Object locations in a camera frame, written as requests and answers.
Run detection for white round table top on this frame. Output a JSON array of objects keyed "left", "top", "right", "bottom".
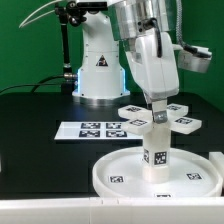
[{"left": 92, "top": 147, "right": 223, "bottom": 198}]

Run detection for white front rail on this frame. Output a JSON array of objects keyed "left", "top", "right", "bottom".
[{"left": 0, "top": 197, "right": 224, "bottom": 224}]

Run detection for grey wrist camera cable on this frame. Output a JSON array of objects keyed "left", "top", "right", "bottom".
[{"left": 174, "top": 0, "right": 209, "bottom": 56}]

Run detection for white marker tag sheet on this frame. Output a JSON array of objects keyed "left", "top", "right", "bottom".
[{"left": 55, "top": 122, "right": 141, "bottom": 140}]

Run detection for white cables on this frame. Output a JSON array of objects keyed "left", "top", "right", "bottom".
[{"left": 18, "top": 0, "right": 64, "bottom": 29}]

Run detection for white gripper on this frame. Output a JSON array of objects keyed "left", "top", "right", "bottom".
[{"left": 126, "top": 29, "right": 179, "bottom": 124}]

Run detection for white cross-shaped table base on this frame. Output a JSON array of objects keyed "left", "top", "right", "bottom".
[{"left": 118, "top": 103, "right": 202, "bottom": 135}]

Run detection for black cable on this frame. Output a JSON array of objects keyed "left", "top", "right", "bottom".
[{"left": 0, "top": 75, "right": 68, "bottom": 95}]

